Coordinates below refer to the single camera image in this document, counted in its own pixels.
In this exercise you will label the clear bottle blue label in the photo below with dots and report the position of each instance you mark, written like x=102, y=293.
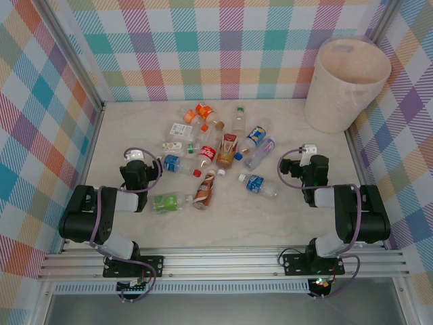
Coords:
x=171, y=163

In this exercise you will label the green and white label bottle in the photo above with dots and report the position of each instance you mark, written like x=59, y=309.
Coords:
x=172, y=146

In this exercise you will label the beige plastic bin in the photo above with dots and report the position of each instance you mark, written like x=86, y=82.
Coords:
x=335, y=111

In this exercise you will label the clear bottle white label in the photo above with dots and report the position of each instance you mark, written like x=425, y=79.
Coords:
x=179, y=130

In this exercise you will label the blue Pepsi bottle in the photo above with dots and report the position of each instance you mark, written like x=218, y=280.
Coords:
x=256, y=134

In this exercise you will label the brown coffee bottle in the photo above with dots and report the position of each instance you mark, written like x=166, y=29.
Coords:
x=204, y=191

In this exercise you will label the red cola bottle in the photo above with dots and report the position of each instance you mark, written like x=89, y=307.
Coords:
x=208, y=153

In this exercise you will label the small orange bottle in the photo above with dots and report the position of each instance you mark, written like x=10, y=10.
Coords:
x=190, y=116

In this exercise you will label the clear bottle orange cap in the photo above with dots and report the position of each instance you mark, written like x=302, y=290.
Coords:
x=204, y=128

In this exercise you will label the clear bottle green cap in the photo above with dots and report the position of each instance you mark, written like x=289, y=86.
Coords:
x=238, y=122

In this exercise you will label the red and gold bottle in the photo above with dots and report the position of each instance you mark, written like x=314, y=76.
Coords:
x=227, y=149

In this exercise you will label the orange label bottle gold cap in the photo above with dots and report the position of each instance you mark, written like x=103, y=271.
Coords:
x=204, y=110

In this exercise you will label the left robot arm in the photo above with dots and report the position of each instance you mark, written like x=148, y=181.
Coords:
x=81, y=216

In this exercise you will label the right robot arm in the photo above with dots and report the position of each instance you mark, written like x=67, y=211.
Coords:
x=368, y=220

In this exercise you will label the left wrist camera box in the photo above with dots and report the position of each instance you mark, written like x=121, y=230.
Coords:
x=135, y=154

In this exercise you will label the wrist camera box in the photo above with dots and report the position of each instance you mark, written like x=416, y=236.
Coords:
x=309, y=149
x=135, y=154

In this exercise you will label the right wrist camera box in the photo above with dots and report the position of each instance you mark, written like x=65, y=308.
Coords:
x=309, y=149

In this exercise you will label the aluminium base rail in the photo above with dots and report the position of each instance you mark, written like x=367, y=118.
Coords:
x=220, y=262

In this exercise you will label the aluminium frame post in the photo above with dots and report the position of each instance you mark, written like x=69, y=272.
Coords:
x=385, y=20
x=72, y=57

